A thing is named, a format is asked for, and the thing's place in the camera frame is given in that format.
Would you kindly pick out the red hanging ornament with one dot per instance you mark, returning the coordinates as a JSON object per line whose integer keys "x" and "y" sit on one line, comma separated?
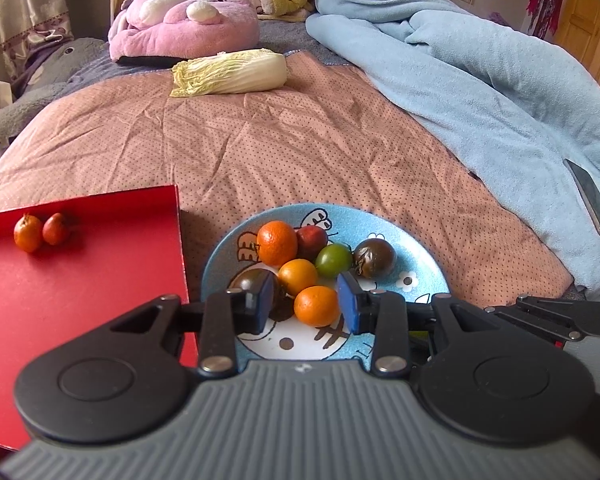
{"x": 545, "y": 2}

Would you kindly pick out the smartphone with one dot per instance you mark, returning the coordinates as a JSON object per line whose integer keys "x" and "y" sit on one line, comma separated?
{"x": 592, "y": 200}

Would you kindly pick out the pink dotted bedsheet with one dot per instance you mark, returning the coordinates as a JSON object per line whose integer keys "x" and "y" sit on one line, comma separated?
{"x": 280, "y": 150}

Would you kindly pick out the light blue blanket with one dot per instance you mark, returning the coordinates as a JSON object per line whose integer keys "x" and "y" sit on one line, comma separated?
{"x": 480, "y": 70}

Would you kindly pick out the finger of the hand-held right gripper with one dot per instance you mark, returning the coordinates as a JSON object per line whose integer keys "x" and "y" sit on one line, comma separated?
{"x": 555, "y": 316}

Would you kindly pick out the small red fruit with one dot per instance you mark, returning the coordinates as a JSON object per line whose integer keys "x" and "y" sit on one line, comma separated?
{"x": 311, "y": 241}
{"x": 56, "y": 229}

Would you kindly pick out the green passion fruit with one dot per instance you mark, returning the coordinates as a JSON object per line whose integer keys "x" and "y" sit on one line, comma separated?
{"x": 420, "y": 336}

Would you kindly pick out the red tray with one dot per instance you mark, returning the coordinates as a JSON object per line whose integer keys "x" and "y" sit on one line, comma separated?
{"x": 80, "y": 300}

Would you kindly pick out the wooden door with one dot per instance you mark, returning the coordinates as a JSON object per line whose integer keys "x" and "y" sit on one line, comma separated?
{"x": 590, "y": 25}

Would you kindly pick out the blue cartoon plate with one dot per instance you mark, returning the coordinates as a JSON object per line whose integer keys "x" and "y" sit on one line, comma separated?
{"x": 415, "y": 260}

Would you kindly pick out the floral curtain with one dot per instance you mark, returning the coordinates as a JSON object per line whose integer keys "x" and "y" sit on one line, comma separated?
{"x": 25, "y": 5}

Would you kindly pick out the dark grey blanket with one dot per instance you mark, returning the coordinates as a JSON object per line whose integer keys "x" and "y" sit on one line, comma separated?
{"x": 280, "y": 35}

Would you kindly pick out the green tomato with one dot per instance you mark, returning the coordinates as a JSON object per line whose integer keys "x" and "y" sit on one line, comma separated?
{"x": 333, "y": 260}

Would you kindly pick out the grey plush toy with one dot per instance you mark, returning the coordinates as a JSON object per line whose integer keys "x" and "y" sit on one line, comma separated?
{"x": 55, "y": 75}

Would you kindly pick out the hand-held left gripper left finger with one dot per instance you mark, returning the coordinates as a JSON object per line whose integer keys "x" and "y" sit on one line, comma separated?
{"x": 265, "y": 300}

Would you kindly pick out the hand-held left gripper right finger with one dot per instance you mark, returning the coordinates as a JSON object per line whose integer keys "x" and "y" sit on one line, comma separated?
{"x": 345, "y": 305}

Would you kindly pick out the orange mandarin with stem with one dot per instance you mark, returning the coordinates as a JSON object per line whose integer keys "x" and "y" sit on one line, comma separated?
{"x": 27, "y": 235}

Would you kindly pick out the napa cabbage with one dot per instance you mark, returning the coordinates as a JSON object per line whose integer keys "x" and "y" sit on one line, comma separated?
{"x": 235, "y": 72}

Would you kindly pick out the pink plush toy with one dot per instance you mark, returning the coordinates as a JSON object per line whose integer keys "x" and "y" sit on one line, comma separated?
{"x": 190, "y": 25}

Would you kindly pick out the dark passion fruit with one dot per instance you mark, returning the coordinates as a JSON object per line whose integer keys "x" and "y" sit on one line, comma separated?
{"x": 375, "y": 257}
{"x": 245, "y": 280}

